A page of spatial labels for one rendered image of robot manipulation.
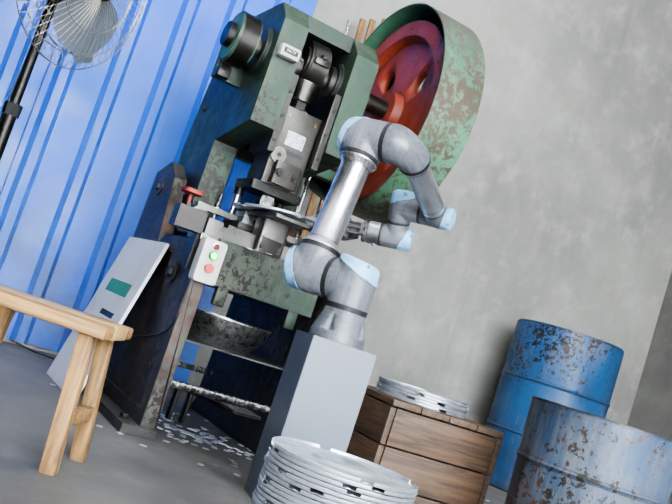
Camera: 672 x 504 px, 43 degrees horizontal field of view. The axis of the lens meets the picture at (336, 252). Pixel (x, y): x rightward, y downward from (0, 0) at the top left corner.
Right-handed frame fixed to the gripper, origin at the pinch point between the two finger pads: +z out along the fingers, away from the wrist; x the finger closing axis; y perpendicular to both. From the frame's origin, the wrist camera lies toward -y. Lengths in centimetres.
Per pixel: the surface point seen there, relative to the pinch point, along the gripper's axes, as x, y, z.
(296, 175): -15.1, -2.8, 8.9
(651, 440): 45, 51, -109
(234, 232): 10.0, 9.5, 21.9
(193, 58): -78, -90, 92
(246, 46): -52, 14, 32
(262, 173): -12.8, 0.9, 19.8
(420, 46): -77, -28, -20
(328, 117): -37.9, -5.3, 3.2
